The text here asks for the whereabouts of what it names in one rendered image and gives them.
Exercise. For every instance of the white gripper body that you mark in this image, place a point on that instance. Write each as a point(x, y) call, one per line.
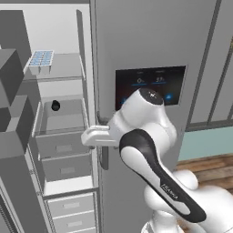
point(97, 136)

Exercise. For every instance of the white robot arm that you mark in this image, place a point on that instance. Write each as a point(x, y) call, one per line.
point(157, 130)

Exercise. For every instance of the open grey freezer bin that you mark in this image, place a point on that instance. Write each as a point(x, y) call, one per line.
point(65, 118)

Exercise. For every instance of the grey freezer drawer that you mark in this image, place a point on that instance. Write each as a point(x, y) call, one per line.
point(66, 168)
point(75, 223)
point(71, 204)
point(60, 147)

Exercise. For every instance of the grey freezer shelf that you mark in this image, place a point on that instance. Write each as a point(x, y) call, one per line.
point(65, 65)

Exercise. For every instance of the grey freezer door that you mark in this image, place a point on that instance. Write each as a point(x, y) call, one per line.
point(15, 170)

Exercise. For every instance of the blue ice cube tray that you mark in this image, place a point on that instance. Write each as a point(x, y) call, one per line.
point(41, 59)

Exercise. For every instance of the grey fridge door with display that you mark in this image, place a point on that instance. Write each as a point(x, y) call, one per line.
point(142, 39)

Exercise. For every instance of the small black round object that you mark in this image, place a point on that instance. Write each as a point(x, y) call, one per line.
point(55, 105)

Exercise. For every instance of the grey tall cabinets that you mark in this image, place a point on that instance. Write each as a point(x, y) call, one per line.
point(218, 60)

